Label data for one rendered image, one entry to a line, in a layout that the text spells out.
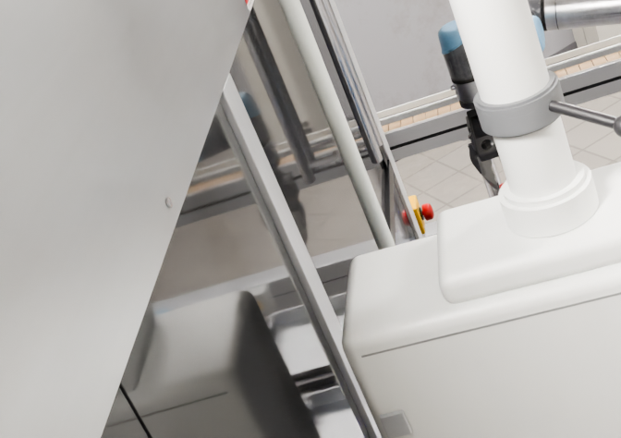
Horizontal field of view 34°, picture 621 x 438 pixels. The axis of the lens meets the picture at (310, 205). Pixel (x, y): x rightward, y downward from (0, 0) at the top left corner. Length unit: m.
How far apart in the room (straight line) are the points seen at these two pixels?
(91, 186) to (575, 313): 0.54
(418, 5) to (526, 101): 3.97
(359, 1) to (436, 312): 3.80
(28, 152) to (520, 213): 0.56
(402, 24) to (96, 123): 4.19
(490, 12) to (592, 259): 0.27
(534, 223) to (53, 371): 0.58
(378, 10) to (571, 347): 3.86
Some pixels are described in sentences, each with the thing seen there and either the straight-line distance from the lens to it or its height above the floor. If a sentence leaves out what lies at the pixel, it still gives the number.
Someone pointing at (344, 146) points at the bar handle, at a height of 1.59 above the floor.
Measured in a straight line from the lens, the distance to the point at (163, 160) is 0.90.
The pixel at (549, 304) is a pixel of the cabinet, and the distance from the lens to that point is 1.07.
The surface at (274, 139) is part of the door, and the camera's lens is 1.33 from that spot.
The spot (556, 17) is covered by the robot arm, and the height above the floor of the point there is 1.42.
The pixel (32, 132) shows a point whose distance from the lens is 0.69.
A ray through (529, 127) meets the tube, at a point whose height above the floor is 1.71.
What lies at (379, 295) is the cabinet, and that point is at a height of 1.55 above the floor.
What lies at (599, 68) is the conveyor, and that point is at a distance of 3.03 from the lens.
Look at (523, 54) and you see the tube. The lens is 1.00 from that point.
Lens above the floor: 2.15
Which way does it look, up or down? 26 degrees down
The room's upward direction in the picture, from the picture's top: 23 degrees counter-clockwise
